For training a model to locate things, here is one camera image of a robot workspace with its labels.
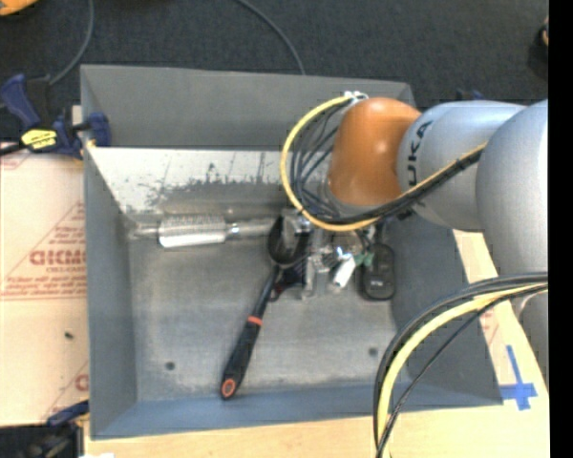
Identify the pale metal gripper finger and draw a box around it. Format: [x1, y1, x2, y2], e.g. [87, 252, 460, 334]
[299, 268, 317, 302]
[315, 267, 333, 298]

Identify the black rounded case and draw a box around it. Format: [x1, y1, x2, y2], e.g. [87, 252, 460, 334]
[359, 242, 397, 302]

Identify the grey metal bin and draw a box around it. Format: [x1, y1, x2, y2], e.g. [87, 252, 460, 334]
[78, 63, 505, 441]

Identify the silver metal kitchen tool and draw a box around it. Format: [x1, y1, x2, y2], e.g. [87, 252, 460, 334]
[133, 214, 281, 250]

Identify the brown cardboard board red print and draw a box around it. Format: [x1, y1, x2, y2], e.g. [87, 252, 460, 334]
[0, 140, 91, 428]

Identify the black tool with orange ring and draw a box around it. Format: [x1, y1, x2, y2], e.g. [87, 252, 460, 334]
[218, 216, 311, 401]

